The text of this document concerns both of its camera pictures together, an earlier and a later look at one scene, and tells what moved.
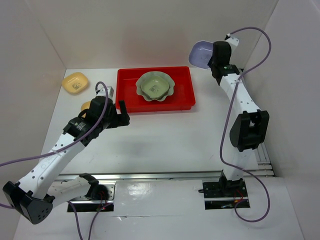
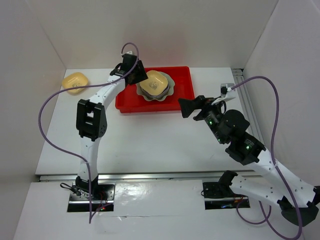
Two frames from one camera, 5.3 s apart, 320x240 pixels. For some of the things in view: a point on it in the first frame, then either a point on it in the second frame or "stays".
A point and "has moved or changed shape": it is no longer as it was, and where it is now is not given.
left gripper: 120,119 -> 142,73
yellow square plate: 85,105 has moved or changed shape
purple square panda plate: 200,53 -> 153,96
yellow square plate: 75,82 stays
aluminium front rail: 203,175 stays
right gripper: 210,62 -> 189,104
